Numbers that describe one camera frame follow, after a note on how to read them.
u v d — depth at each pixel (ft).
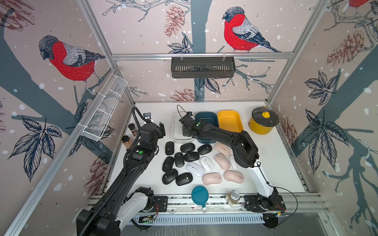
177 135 3.29
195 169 2.74
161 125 2.37
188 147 3.03
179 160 2.86
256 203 2.40
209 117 3.51
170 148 3.02
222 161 2.81
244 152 1.81
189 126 2.44
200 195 2.29
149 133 1.81
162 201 2.44
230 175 2.65
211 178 2.62
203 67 3.43
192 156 2.89
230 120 3.62
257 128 3.21
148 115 2.15
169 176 2.62
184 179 2.62
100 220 1.22
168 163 2.81
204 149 3.02
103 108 2.90
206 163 2.80
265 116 3.11
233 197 2.17
